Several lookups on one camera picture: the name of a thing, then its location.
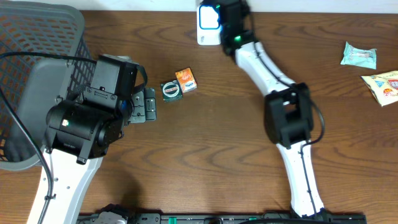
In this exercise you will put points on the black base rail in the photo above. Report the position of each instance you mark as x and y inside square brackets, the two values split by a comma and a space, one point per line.
[117, 214]

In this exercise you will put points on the dark green round-label box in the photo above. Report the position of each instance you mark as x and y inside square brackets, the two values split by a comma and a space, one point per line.
[171, 91]

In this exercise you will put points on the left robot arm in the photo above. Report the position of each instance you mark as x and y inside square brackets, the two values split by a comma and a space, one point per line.
[76, 139]

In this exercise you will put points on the grey plastic shopping basket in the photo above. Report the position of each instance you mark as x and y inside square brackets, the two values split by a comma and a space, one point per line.
[32, 85]

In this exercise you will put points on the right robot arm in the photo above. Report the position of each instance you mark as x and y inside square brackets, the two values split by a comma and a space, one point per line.
[288, 107]

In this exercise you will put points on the orange small tissue pack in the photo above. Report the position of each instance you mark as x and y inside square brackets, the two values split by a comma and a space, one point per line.
[186, 80]

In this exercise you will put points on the teal wipes pouch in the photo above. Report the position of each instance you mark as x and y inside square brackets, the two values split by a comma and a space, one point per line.
[359, 57]

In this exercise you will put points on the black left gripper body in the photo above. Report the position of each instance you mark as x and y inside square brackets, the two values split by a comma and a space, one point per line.
[138, 111]

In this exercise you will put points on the white barcode scanner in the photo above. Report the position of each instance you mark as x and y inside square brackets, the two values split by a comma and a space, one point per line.
[208, 25]

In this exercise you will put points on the yellow wet wipes pack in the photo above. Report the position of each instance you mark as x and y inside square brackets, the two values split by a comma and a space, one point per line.
[383, 87]

